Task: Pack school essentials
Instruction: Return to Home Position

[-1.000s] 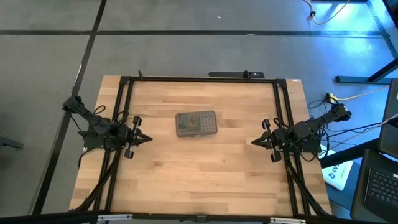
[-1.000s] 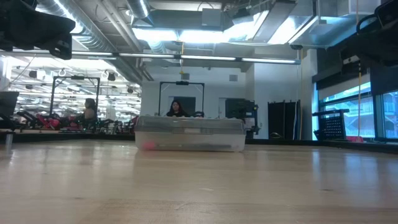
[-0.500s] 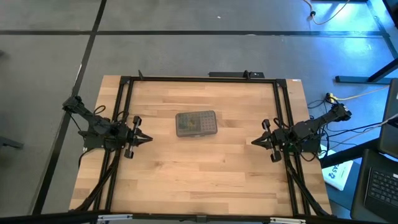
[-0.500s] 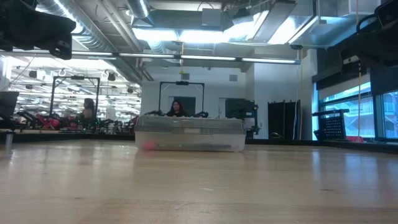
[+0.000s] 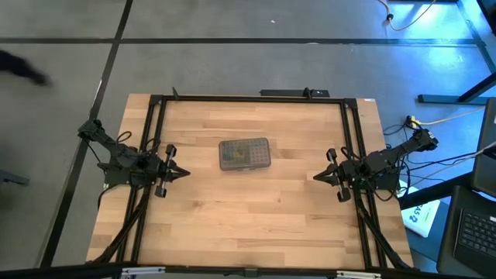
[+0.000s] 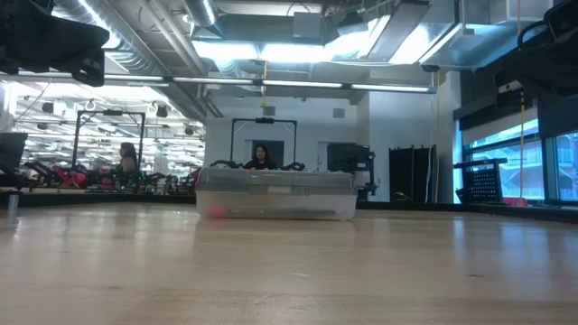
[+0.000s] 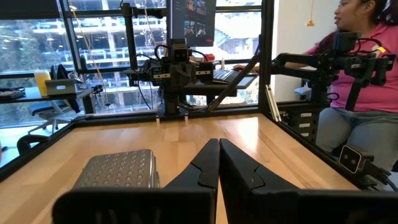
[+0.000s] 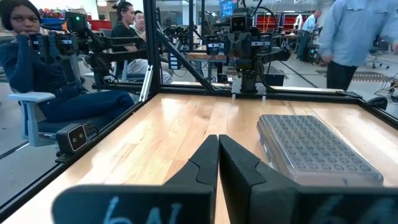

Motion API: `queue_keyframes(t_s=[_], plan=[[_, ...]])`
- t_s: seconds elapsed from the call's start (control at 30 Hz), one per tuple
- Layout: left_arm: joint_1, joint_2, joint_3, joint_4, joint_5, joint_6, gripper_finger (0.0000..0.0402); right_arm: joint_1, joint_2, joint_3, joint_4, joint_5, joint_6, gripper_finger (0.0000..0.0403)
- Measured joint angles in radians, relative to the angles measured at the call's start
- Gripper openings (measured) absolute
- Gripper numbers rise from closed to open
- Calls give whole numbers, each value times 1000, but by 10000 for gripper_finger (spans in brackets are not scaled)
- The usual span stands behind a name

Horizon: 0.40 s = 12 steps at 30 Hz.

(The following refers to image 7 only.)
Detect grey box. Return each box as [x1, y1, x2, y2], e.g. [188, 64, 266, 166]
[45, 78, 76, 96]

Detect person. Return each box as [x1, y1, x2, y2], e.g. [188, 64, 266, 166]
[233, 0, 398, 172]

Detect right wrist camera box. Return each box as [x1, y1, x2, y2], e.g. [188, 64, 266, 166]
[169, 43, 191, 65]

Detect black monitor stand pole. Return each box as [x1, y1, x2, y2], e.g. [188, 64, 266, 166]
[121, 2, 167, 88]

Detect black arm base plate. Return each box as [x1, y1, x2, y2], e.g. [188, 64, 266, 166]
[157, 104, 201, 118]

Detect silver metal bracket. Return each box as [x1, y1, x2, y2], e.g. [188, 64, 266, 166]
[265, 84, 282, 123]

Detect clear pencil case grey lid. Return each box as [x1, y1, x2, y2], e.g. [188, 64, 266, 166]
[73, 149, 161, 189]

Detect black desk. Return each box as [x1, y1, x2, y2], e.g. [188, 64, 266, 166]
[0, 86, 96, 114]

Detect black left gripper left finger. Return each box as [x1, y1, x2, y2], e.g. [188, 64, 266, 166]
[52, 138, 220, 224]

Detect small black camera module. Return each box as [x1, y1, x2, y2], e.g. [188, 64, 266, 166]
[338, 144, 376, 174]

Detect black keyboard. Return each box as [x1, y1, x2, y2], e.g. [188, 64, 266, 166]
[0, 88, 26, 100]

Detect dark computer monitor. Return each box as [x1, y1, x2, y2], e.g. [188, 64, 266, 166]
[170, 0, 217, 47]

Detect black control box white labels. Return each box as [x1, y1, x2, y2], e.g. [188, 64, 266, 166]
[287, 104, 323, 146]

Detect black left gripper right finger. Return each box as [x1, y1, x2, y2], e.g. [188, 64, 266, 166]
[220, 138, 398, 224]

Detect yellow hanging cord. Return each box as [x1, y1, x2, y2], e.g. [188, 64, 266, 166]
[70, 0, 108, 105]

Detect black laptop with keyboard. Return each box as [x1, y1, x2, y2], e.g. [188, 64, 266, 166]
[213, 68, 259, 90]

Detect person's hand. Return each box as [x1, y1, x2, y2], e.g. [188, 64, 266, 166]
[233, 63, 259, 72]

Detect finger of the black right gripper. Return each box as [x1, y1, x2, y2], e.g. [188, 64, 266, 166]
[183, 65, 197, 91]
[170, 65, 184, 91]

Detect orange translucent cup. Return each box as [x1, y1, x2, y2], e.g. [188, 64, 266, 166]
[34, 70, 52, 96]

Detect office chair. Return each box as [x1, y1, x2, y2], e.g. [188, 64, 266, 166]
[17, 99, 82, 156]

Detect black aluminium table frame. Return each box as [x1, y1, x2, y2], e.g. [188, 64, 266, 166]
[0, 0, 389, 191]

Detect yellow hanging pendant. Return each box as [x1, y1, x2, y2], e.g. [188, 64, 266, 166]
[306, 0, 315, 27]

